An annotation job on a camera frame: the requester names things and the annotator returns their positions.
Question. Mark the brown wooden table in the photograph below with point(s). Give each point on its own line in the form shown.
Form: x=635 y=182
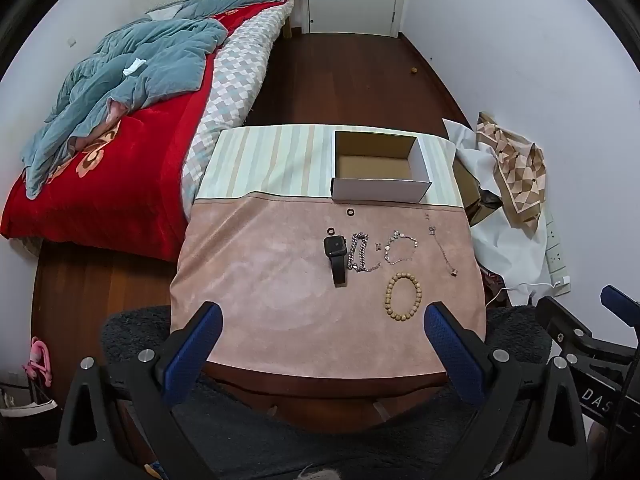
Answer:
x=325 y=400

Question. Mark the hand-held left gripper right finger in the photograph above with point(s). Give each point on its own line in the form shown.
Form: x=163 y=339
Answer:
x=452 y=345

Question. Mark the beige geometric patterned scarf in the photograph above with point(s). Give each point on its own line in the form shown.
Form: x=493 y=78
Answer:
x=515 y=175

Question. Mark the brown cardboard piece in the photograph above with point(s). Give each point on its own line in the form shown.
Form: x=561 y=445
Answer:
x=465 y=185

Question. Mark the black and white shoe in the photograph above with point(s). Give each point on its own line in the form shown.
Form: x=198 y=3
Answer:
x=30 y=412

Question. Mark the pink and striped tablecloth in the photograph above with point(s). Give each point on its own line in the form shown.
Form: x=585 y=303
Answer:
x=280 y=285

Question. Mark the white power strip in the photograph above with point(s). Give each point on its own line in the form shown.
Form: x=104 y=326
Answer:
x=555 y=260

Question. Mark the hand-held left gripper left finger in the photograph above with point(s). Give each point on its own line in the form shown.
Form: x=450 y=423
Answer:
x=200 y=345

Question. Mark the white cardboard box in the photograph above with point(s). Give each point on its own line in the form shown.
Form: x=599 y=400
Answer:
x=380 y=190

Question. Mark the pink plastic object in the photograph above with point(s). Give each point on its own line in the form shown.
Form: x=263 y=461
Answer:
x=37 y=357

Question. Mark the teal duvet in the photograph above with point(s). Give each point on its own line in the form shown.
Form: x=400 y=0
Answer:
x=150 y=60

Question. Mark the black smartwatch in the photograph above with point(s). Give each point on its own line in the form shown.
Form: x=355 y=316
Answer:
x=335 y=246

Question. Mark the bed with red blanket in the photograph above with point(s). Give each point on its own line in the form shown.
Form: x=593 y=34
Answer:
x=125 y=185

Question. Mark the wooden bed frame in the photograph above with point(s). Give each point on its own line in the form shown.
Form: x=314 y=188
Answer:
x=291 y=29

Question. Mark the white plastic bag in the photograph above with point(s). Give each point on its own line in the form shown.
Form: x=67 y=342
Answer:
x=510 y=255

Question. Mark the checkered quilt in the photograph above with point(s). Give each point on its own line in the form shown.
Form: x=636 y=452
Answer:
x=235 y=85

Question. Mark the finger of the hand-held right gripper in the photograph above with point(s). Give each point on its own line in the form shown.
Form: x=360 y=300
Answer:
x=620 y=302
x=570 y=325

